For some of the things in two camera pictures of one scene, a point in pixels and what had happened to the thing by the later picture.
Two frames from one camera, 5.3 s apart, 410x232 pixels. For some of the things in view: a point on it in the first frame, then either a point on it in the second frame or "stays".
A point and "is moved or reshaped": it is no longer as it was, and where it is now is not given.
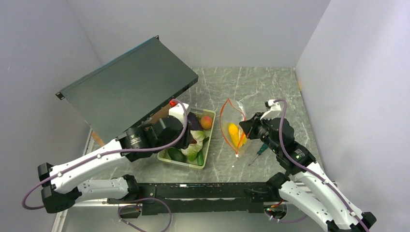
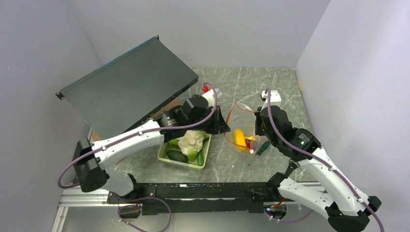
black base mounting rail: [170, 198] stays
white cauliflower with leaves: [191, 151] stays
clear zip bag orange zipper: [231, 115] is moved or reshaped
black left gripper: [187, 139] to [219, 123]
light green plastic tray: [164, 155] stays
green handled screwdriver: [264, 146] stays
